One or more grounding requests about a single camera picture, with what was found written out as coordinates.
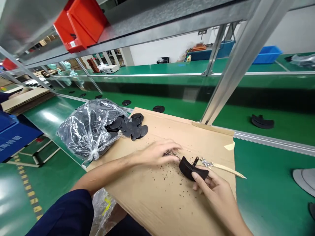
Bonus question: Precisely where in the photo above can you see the person's right hand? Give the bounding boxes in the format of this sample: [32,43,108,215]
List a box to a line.
[191,169,239,212]

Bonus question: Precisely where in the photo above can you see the person's left hand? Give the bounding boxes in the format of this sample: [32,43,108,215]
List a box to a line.
[135,139,183,168]

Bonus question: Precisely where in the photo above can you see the black curved rubber part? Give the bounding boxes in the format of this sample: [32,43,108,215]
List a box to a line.
[178,156,210,182]

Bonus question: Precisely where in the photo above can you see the pile of black oval parts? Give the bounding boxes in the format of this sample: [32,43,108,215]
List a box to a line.
[105,112,149,142]

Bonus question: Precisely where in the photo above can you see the brown cardboard sheet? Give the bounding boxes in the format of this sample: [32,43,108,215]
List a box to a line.
[85,107,237,236]

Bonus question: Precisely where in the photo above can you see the clear bag of black parts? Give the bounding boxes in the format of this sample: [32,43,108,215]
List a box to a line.
[56,98,133,163]

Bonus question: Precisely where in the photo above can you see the empty clear plastic bag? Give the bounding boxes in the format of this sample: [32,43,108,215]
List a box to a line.
[89,187,119,236]

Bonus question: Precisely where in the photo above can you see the person's body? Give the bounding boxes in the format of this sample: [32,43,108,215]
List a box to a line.
[104,213,152,236]

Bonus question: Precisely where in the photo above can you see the black crescent part pair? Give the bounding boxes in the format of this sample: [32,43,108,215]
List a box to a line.
[251,114,275,130]

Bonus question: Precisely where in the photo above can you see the grey round base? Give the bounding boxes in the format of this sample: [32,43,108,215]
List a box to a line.
[292,168,315,198]

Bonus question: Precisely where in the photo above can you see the brown wooden holder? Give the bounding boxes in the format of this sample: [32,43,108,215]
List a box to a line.
[86,57,101,74]

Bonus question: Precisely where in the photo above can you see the teal figurines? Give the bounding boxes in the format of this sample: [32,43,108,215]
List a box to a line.
[46,61,75,86]

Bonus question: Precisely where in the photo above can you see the stack of flat cardboard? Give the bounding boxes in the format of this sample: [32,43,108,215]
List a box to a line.
[1,87,56,116]

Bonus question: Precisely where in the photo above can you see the blue plastic crate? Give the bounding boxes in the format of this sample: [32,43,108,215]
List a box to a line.
[0,110,45,163]

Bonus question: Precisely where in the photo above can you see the blue plastic bin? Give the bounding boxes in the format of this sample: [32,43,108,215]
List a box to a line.
[252,46,284,65]

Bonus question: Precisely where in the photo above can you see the large red plastic bin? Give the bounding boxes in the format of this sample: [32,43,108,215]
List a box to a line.
[53,0,112,54]

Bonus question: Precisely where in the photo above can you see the crumpled bag with dark parts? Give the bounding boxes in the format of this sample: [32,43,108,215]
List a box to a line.
[285,53,315,68]

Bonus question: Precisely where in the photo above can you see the small red plastic bin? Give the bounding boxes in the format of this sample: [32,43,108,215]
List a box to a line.
[2,58,18,71]

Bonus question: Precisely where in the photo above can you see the metal tool with wooden handle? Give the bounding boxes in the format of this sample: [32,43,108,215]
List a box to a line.
[193,157,247,179]

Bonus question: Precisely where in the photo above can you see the metal workbench frame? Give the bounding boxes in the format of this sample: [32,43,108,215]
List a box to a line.
[0,0,315,126]

